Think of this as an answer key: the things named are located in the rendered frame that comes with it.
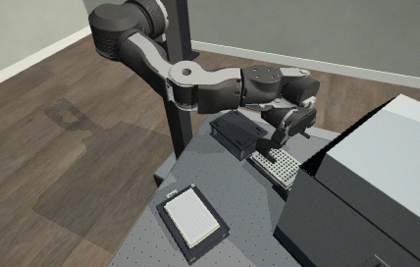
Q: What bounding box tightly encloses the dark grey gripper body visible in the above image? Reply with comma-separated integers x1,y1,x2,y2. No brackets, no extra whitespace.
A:
261,106,317,136

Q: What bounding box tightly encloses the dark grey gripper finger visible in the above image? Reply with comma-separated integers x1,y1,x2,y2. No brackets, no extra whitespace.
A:
255,122,293,164
299,116,316,139

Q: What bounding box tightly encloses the dark grey rectangular frame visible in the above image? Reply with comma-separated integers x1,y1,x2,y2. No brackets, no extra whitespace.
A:
209,110,268,161

